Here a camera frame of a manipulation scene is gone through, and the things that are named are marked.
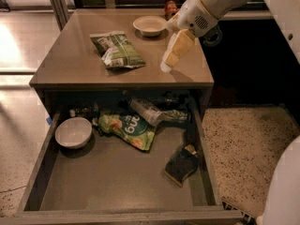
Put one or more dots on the green snack bag in drawer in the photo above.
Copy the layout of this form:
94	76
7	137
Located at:
131	128

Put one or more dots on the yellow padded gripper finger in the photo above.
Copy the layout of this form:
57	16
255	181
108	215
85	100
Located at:
179	45
171	24

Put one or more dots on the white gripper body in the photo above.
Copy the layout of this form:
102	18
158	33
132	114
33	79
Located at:
194	19

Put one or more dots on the green jalapeno chip bag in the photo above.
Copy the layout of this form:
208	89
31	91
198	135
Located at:
116	50

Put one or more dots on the dark crumpled bag in drawer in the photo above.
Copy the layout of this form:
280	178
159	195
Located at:
175	116

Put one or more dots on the grey cabinet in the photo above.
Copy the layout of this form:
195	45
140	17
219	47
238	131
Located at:
74	64

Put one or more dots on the orange soda can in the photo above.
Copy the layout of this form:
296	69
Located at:
170	9

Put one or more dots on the white bowl on cabinet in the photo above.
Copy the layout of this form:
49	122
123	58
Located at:
150	26

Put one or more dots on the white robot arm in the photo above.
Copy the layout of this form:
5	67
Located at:
282	206

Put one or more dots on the white bowl in drawer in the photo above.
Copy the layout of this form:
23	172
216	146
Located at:
74	133

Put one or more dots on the dark sponge with yellow edge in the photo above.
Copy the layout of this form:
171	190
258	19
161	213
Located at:
182	164

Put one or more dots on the open grey top drawer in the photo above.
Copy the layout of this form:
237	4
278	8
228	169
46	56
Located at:
109	182

